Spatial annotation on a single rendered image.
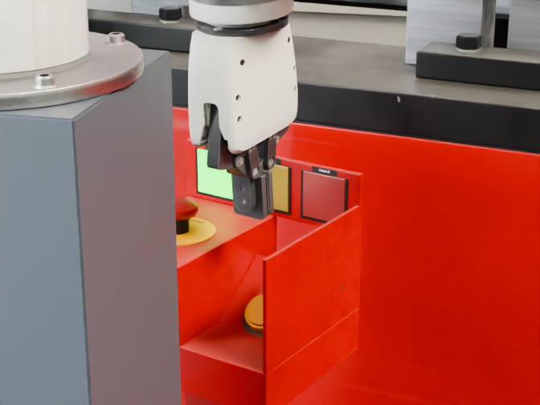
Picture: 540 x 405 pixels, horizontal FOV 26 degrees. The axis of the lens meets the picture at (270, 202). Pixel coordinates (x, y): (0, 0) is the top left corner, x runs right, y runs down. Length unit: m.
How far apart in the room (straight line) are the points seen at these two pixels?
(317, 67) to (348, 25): 2.56
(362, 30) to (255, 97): 2.92
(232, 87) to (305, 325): 0.24
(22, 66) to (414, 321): 0.68
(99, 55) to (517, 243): 0.58
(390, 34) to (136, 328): 3.10
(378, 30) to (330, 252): 2.83
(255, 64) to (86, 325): 0.31
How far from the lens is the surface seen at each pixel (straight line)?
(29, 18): 0.72
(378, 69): 1.31
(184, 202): 1.09
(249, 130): 0.95
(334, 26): 3.87
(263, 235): 1.12
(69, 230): 0.70
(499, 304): 1.26
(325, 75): 1.28
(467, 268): 1.25
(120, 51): 0.79
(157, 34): 1.40
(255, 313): 1.07
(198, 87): 0.94
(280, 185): 1.12
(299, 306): 1.02
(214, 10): 0.92
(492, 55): 1.26
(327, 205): 1.09
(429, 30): 1.32
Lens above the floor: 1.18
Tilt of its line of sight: 20 degrees down
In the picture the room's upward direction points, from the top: straight up
